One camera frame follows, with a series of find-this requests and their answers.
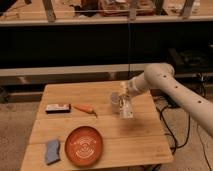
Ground black red small box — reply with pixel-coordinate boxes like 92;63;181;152
45;104;71;114

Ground black equipment on shelf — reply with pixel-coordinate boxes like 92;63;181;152
167;47;213;73

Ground black cables on floor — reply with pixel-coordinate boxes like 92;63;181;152
156;74;213;171

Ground orange patterned plate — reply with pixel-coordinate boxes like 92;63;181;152
64;126;103;167

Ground orange carrot toy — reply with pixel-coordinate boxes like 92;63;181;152
73;104;97;117

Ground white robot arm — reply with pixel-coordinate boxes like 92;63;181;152
121;63;213;137

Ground long wooden shelf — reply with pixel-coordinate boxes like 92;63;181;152
0;62;213;85

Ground translucent plastic cup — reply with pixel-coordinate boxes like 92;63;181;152
110;92;120;113

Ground black power adapter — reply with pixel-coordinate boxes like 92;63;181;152
163;96;179;108

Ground wooden table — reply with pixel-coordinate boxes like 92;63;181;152
21;81;173;171

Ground blue grey sponge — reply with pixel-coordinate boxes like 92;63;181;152
44;139;60;165

